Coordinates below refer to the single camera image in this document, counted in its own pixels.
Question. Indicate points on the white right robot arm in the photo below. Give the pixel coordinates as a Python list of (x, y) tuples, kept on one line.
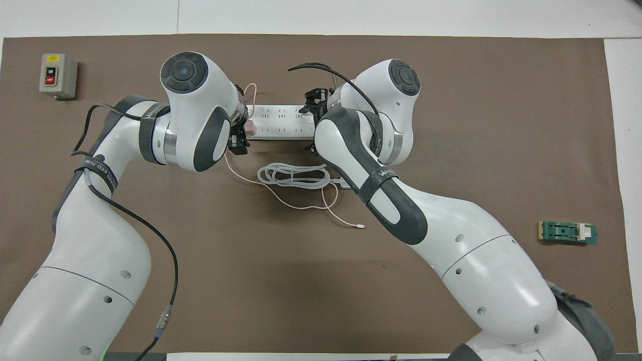
[(481, 260)]

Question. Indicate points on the white power strip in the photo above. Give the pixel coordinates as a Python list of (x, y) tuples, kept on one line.
[(281, 123)]

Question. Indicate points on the pink charger adapter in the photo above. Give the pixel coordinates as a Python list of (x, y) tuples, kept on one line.
[(252, 128)]

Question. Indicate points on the grey on-off switch box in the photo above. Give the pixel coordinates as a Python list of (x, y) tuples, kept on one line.
[(59, 75)]

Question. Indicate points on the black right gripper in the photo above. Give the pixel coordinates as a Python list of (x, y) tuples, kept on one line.
[(315, 102)]

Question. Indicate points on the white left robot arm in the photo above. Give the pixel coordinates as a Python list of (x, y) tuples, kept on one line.
[(100, 240)]

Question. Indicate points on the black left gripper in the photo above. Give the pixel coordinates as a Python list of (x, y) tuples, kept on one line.
[(239, 143)]

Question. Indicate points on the green circuit board module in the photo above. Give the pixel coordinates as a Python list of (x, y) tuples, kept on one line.
[(559, 231)]

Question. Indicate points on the brown table mat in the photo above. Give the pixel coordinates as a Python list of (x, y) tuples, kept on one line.
[(281, 281)]

